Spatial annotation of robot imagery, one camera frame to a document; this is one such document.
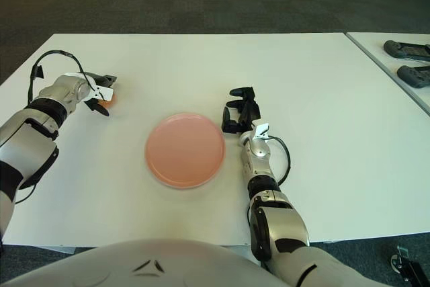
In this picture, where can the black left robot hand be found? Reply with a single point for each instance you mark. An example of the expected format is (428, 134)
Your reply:
(105, 79)

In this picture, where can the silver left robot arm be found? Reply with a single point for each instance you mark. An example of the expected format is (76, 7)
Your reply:
(60, 90)

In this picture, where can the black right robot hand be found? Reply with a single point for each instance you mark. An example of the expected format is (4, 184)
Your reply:
(248, 114)

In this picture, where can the pink round plate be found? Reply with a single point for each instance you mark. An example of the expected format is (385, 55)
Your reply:
(184, 151)

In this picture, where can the black caster wheel stand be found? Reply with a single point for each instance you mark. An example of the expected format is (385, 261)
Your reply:
(408, 267)

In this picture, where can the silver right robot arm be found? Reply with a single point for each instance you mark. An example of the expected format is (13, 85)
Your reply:
(260, 151)

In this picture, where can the grey robot torso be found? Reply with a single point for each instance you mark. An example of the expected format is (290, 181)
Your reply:
(151, 260)

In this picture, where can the grey handheld game controller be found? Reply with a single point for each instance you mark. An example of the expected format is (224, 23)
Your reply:
(415, 77)
(406, 50)

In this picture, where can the red yellow apple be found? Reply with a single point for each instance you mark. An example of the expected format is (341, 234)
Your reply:
(107, 103)

